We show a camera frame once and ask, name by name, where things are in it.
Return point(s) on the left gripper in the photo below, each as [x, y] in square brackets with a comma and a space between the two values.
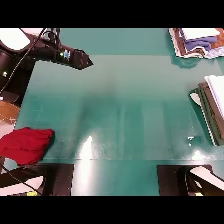
[80, 59]

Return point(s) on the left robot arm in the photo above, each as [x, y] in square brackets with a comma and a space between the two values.
[40, 52]

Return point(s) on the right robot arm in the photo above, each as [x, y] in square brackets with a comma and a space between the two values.
[173, 180]

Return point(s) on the red garment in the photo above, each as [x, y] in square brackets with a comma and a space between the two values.
[25, 145]

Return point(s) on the white garment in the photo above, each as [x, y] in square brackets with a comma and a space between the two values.
[199, 32]
[217, 91]

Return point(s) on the purple garment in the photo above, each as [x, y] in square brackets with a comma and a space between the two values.
[203, 42]

